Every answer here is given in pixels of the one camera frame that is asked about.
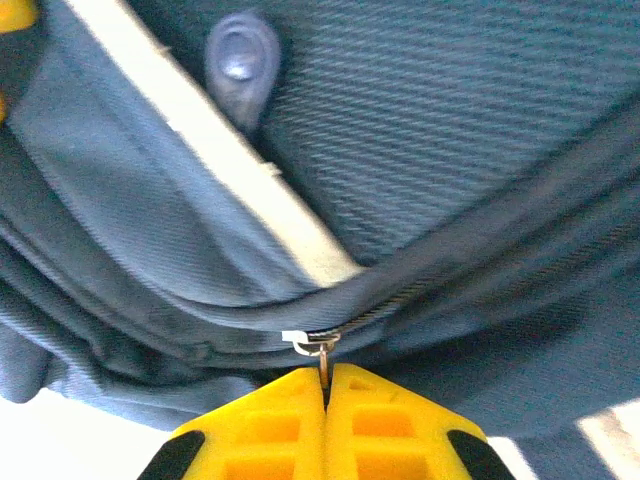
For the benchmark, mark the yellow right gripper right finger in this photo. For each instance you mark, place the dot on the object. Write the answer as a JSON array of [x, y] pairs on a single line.
[[400, 430]]

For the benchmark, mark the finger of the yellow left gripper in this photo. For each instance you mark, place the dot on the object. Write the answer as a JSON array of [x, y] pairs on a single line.
[[15, 12]]

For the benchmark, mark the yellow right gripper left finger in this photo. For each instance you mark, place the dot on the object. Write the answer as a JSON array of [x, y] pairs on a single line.
[[260, 435]]

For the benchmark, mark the navy blue backpack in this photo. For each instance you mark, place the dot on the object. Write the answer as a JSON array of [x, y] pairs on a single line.
[[400, 175]]

